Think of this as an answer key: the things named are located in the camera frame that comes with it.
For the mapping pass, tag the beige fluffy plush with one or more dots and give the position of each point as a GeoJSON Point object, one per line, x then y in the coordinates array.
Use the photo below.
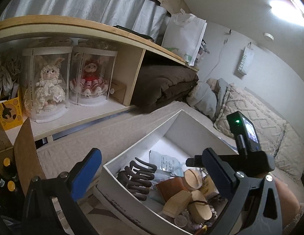
{"type": "Point", "coordinates": [212, 84]}

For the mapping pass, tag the cream small box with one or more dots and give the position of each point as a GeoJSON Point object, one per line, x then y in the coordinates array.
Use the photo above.
{"type": "Point", "coordinates": [208, 187]}

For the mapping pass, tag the clear storage box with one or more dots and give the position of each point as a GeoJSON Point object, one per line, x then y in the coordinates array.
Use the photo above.
{"type": "Point", "coordinates": [203, 52]}

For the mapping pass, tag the silver grey curtain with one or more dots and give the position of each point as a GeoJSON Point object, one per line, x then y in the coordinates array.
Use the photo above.
{"type": "Point", "coordinates": [81, 0]}

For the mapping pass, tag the black case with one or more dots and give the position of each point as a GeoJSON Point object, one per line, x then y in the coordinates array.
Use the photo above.
{"type": "Point", "coordinates": [132, 31]}

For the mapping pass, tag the white shoe box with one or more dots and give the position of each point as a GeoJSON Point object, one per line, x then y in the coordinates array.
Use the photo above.
{"type": "Point", "coordinates": [132, 208]}

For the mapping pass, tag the long cream knitted pillow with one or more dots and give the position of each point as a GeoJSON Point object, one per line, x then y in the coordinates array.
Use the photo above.
{"type": "Point", "coordinates": [255, 120]}

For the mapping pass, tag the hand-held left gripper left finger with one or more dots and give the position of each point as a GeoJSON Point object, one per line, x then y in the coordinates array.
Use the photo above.
{"type": "Point", "coordinates": [87, 171]}

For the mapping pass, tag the ceiling light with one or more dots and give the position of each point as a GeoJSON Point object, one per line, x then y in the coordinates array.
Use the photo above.
{"type": "Point", "coordinates": [286, 7]}

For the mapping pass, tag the yellow box with black figure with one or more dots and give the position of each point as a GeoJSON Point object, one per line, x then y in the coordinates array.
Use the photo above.
{"type": "Point", "coordinates": [9, 112]}

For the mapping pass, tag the oval wooden box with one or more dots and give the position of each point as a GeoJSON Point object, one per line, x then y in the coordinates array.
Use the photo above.
{"type": "Point", "coordinates": [199, 206]}

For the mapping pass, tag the brown envelope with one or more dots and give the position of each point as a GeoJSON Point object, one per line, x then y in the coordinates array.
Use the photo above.
{"type": "Point", "coordinates": [117, 91]}

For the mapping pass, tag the dark hair claw clip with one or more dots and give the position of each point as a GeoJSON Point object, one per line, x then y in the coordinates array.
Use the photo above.
{"type": "Point", "coordinates": [136, 176]}

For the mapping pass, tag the white doll in clear case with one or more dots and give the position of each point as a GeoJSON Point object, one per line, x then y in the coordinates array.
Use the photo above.
{"type": "Point", "coordinates": [47, 85]}

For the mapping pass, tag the hanging white paper bag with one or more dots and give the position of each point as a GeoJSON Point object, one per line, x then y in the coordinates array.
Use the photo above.
{"type": "Point", "coordinates": [245, 62]}

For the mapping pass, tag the short cream knitted pillow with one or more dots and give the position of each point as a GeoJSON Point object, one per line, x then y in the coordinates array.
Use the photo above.
{"type": "Point", "coordinates": [294, 151]}

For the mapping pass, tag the crumpled beige cloth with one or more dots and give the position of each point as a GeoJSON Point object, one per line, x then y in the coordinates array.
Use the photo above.
{"type": "Point", "coordinates": [6, 73]}

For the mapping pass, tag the round beige compact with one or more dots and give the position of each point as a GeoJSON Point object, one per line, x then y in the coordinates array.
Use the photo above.
{"type": "Point", "coordinates": [192, 180]}

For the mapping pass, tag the grey blue pillow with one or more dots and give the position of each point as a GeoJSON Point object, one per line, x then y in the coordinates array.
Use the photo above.
{"type": "Point", "coordinates": [206, 98]}

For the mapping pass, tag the large white medicine packet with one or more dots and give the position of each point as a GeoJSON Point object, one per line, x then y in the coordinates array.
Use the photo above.
{"type": "Point", "coordinates": [166, 162]}

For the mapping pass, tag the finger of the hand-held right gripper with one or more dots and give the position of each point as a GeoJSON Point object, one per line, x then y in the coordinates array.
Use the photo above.
{"type": "Point", "coordinates": [196, 160]}

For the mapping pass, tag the red doll in clear case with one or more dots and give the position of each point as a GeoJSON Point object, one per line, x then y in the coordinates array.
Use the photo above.
{"type": "Point", "coordinates": [92, 78]}

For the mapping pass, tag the brown leather case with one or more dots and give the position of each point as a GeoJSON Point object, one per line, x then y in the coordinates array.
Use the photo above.
{"type": "Point", "coordinates": [171, 188]}

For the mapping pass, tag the person's right forearm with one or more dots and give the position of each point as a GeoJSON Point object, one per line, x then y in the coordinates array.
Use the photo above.
{"type": "Point", "coordinates": [288, 200]}

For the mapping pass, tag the smoke detector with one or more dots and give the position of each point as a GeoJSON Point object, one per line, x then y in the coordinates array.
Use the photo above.
{"type": "Point", "coordinates": [268, 36]}

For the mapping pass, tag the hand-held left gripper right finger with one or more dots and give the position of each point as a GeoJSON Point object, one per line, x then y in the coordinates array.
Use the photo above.
{"type": "Point", "coordinates": [218, 173]}

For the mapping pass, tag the cardboard box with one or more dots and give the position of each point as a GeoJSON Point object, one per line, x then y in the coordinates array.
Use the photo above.
{"type": "Point", "coordinates": [27, 151]}

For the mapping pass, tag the brown folded blanket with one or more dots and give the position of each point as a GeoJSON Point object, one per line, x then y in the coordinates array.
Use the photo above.
{"type": "Point", "coordinates": [161, 83]}

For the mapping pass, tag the pale wooden block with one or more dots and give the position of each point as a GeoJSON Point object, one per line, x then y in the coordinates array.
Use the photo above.
{"type": "Point", "coordinates": [177, 204]}

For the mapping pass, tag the wooden shelf unit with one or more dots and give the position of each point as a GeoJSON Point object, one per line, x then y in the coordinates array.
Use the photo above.
{"type": "Point", "coordinates": [68, 25]}

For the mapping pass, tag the dark bottle with yellow cap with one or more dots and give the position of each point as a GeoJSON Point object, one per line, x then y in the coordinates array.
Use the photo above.
{"type": "Point", "coordinates": [6, 162]}
{"type": "Point", "coordinates": [11, 186]}

